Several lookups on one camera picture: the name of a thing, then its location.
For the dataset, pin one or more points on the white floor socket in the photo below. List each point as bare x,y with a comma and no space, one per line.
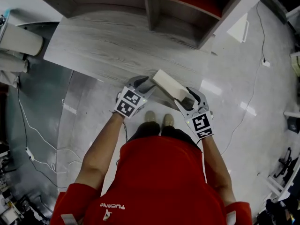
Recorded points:
265,63

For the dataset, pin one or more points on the person's dark trousers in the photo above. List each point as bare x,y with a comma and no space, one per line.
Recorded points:
150,129

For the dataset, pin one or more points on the person's left beige shoe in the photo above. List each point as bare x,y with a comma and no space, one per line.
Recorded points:
150,116

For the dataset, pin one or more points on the beige glasses case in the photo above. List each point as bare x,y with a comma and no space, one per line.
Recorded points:
167,83

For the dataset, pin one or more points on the white flat panel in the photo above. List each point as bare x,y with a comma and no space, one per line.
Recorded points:
237,28

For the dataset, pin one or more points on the large white paper roll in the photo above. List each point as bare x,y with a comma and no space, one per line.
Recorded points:
21,40

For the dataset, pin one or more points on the white metal frame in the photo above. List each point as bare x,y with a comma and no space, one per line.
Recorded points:
279,187

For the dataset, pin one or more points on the small white paper roll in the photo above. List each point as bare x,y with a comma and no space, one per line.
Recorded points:
12,62

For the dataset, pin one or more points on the black box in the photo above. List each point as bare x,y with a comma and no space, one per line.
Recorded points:
293,125

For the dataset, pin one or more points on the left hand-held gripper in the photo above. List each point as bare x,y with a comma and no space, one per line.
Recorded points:
128,103

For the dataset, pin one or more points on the person's right forearm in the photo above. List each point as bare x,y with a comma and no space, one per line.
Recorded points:
215,167

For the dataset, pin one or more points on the white side table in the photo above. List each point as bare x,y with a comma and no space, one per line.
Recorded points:
25,1

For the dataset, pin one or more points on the person's beige shoe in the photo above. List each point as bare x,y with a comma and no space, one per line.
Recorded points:
168,120
150,116

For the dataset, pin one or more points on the person's right beige shoe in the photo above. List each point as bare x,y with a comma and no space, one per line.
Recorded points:
168,120

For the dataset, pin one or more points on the black chair base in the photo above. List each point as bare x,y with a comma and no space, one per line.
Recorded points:
286,163

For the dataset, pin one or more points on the wooden shelf unit red back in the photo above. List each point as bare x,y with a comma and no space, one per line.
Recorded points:
178,10

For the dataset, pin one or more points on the person's red shirt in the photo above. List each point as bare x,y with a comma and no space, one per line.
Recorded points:
159,177

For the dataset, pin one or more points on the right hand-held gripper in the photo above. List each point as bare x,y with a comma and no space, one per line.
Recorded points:
201,124

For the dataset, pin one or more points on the person's left forearm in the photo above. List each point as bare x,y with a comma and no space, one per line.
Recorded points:
100,149

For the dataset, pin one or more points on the white power strip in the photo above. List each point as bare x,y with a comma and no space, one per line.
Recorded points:
30,154

